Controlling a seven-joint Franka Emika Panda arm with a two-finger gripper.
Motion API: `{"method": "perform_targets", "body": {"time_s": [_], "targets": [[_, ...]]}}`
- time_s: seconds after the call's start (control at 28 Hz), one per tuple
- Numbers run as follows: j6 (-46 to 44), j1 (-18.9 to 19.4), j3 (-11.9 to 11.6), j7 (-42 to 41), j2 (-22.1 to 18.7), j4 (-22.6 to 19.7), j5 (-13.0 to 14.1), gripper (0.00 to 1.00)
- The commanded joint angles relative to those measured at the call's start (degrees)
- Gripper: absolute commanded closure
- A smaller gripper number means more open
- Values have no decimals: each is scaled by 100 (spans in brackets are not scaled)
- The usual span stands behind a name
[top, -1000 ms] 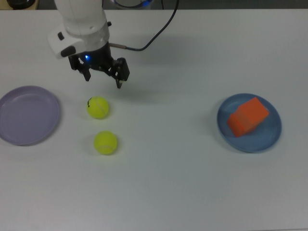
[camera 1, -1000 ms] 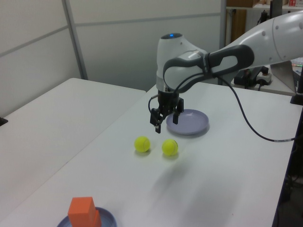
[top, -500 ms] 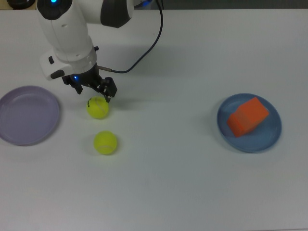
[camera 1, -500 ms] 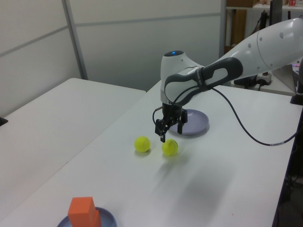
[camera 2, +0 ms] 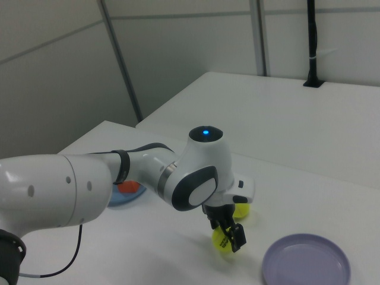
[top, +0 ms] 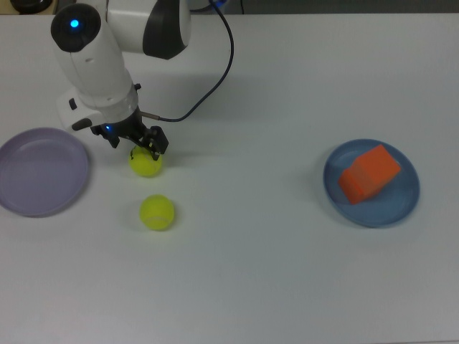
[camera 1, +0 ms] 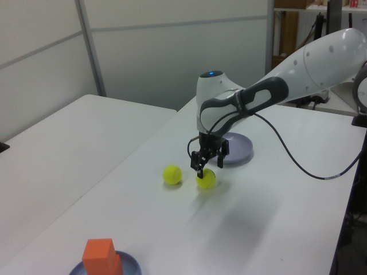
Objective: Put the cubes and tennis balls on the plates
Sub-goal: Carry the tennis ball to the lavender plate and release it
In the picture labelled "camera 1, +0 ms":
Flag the yellow tennis ball black print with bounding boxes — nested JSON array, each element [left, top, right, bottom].
[[196, 168, 217, 190]]

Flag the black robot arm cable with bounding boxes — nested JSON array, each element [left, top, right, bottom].
[[187, 110, 364, 180]]

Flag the orange foam cube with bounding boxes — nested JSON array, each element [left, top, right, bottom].
[[82, 238, 118, 275], [114, 253, 124, 275]]

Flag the grey partition post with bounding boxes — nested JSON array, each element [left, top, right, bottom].
[[265, 0, 276, 76]]

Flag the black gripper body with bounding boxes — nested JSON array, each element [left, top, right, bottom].
[[197, 132, 224, 152]]

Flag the blue plate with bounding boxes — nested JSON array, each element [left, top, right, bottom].
[[68, 250, 142, 275]]

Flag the brown cardboard panel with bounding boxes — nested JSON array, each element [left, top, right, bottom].
[[278, 10, 299, 57]]

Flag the plain yellow tennis ball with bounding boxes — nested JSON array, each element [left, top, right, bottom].
[[162, 164, 183, 186]]

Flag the purple plate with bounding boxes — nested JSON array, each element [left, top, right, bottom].
[[210, 132, 255, 164]]

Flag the black mount block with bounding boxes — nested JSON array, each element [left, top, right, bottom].
[[351, 113, 367, 127]]

